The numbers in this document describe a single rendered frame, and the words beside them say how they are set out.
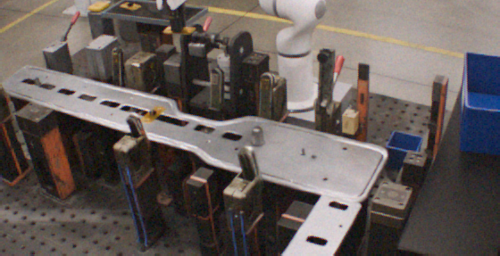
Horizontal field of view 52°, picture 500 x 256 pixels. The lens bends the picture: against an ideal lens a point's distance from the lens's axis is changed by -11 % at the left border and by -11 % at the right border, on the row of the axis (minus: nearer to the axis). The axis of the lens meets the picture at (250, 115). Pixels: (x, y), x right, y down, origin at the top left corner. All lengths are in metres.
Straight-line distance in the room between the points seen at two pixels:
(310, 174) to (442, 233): 0.38
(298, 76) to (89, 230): 0.87
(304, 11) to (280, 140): 0.49
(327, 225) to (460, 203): 0.30
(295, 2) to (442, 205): 0.86
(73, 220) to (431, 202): 1.10
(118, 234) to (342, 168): 0.72
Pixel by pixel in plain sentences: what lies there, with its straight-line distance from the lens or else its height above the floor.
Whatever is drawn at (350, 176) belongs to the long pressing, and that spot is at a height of 1.00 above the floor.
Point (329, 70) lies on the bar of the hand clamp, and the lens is 1.45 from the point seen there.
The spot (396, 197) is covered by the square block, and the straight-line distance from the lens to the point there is 1.22.
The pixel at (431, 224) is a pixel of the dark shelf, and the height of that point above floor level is 1.03.
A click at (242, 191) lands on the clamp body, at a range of 1.26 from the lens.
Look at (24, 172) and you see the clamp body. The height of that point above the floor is 0.71.
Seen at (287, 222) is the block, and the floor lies 0.98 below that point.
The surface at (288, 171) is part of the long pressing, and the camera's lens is 1.37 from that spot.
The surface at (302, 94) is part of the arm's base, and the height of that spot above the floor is 0.84.
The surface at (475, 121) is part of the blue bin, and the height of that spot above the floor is 1.12.
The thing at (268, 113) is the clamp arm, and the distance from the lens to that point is 1.59.
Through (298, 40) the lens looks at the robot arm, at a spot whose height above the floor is 1.05.
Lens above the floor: 1.86
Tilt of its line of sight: 33 degrees down
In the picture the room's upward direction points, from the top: 5 degrees counter-clockwise
